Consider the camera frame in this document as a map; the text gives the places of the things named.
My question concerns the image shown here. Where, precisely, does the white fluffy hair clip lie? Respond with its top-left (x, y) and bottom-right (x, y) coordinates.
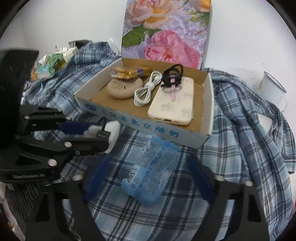
top-left (83, 117), bottom-right (120, 154)

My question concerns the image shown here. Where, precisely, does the blue tissue pack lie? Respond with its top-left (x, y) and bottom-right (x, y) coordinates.
top-left (120, 136), bottom-right (180, 206)

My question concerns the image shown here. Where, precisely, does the blue plaid shirt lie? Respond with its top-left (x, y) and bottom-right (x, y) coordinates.
top-left (23, 41), bottom-right (296, 241)

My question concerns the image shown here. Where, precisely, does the beige round perforated pad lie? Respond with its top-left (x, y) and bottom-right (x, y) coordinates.
top-left (107, 78), bottom-right (144, 99)

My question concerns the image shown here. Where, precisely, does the cream floral phone case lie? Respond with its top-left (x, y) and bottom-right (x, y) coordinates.
top-left (147, 77), bottom-right (194, 126)

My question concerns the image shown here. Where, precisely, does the gold blue foil packet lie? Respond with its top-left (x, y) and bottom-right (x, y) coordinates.
top-left (110, 66), bottom-right (152, 80)

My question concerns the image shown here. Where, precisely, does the pink hair clip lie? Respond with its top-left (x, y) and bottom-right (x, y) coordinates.
top-left (170, 75), bottom-right (176, 102)

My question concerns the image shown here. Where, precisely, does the white enamel mug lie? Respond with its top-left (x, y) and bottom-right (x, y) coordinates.
top-left (255, 71), bottom-right (288, 113)

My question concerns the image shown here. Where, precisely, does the rose flower painting board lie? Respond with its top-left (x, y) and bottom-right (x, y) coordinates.
top-left (121, 0), bottom-right (211, 69)

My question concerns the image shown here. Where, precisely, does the white coiled usb cable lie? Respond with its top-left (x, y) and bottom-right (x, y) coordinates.
top-left (133, 70), bottom-right (163, 108)

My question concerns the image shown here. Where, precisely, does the black hair ties bundle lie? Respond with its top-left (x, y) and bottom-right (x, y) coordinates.
top-left (160, 64), bottom-right (185, 88)

